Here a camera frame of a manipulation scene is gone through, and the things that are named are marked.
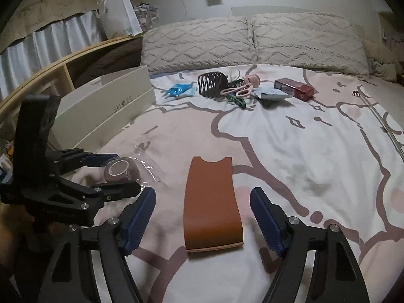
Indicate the dark brown hair claw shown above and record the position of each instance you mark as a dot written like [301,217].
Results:
[210,83]

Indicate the wooden shelf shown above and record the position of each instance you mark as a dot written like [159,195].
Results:
[47,69]

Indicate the pink hair claw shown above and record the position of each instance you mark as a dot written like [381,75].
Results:
[240,91]

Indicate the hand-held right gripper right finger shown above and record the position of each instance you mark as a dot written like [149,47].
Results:
[268,221]

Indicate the clear plastic bag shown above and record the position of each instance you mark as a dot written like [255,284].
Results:
[146,12]

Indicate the printed blanket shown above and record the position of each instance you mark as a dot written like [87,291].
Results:
[284,148]

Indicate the beige cloth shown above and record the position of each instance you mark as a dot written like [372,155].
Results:
[382,60]

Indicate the brown blanket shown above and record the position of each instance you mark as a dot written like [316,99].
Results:
[104,60]

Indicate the tan round roll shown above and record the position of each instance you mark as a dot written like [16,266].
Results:
[118,170]

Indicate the small blue packet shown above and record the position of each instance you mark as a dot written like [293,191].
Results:
[178,91]

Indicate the white paper bag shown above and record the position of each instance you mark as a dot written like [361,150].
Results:
[118,14]

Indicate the beige printed valance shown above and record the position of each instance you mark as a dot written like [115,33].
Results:
[63,4]

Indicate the white headboard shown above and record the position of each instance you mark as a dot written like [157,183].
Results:
[284,10]

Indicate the brown leather case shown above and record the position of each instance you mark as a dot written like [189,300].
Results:
[211,208]

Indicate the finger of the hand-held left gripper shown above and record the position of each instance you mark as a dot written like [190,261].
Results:
[97,159]
[121,192]

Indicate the white storage box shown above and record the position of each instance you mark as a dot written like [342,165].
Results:
[104,107]

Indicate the white curtain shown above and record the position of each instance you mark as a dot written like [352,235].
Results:
[47,44]

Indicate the white blue sachet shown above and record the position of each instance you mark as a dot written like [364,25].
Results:
[271,94]

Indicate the red box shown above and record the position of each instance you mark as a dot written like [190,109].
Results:
[293,89]

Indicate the small dark comb clip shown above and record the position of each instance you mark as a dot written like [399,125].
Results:
[355,93]

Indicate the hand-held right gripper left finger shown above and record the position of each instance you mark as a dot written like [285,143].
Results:
[140,217]

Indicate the dark green hair clip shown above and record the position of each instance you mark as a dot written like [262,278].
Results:
[234,84]

